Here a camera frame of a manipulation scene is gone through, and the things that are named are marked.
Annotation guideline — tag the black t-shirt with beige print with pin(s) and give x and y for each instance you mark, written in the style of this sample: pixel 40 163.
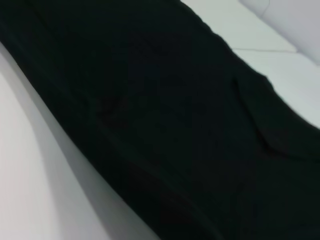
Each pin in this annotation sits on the black t-shirt with beige print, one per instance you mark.
pixel 150 112

